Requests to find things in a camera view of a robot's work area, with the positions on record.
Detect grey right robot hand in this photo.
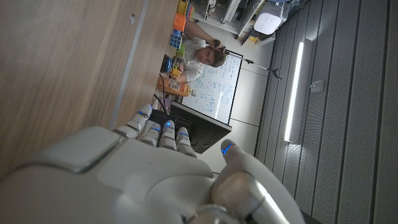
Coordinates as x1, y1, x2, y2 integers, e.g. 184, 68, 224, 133
0, 103, 307, 224

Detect long reacher grabber stick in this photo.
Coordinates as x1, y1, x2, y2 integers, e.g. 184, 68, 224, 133
213, 39, 283, 81

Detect green toy object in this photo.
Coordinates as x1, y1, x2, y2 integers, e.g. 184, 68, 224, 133
175, 44, 187, 59

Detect yellow toy container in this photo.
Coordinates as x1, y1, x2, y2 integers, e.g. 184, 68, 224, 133
176, 0, 189, 16

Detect black computer monitor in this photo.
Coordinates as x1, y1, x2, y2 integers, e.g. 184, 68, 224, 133
149, 101, 233, 154

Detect orange bottle with label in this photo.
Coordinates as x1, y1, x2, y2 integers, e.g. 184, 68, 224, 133
157, 75, 197, 98

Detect whiteboard with blue writing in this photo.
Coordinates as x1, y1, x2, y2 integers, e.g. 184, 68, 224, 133
181, 49, 244, 126

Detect seated person in white shirt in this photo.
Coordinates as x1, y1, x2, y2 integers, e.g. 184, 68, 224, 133
174, 20, 228, 83

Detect blue rubiks cube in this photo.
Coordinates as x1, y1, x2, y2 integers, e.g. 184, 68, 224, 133
169, 33, 183, 50

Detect long ceiling light bar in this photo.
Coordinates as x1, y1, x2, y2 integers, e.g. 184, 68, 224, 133
284, 41, 305, 143

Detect white shelving unit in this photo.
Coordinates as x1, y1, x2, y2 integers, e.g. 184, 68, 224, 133
192, 0, 265, 35

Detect white ceiling sensor box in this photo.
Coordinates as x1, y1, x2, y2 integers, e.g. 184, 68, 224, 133
310, 80, 326, 95

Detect white air purifier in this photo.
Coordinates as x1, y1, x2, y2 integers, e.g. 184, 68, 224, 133
253, 1, 285, 35

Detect black cable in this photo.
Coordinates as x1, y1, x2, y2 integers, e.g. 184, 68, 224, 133
154, 73, 169, 113

